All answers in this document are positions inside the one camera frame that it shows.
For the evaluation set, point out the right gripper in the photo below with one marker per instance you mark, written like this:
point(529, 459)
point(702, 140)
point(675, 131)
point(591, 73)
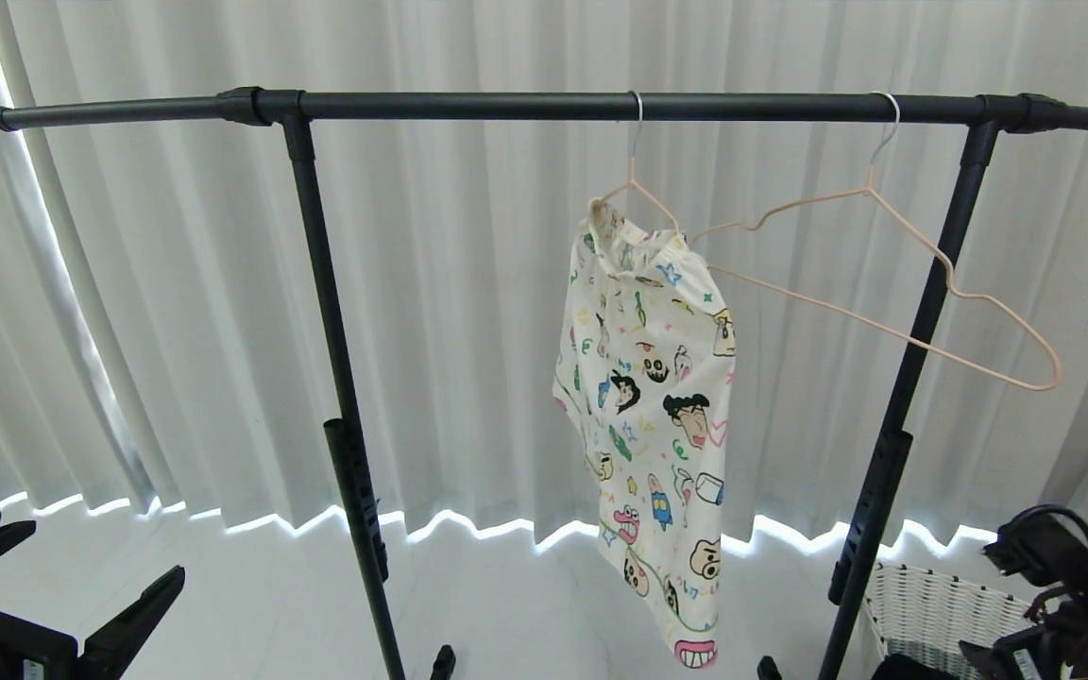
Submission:
point(997, 661)

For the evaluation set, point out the black garment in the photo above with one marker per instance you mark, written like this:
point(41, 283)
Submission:
point(912, 669)

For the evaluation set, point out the cream printed garment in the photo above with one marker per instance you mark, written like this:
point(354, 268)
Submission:
point(648, 378)

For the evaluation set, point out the pink clothes hanger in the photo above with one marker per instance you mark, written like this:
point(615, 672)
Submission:
point(869, 189)
point(632, 175)

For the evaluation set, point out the white laundry basket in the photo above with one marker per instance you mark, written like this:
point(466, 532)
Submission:
point(931, 614)

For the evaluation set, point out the black clothes rack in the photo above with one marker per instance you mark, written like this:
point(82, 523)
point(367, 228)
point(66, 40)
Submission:
point(506, 106)

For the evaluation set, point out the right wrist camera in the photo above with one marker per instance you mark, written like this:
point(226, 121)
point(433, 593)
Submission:
point(1035, 557)

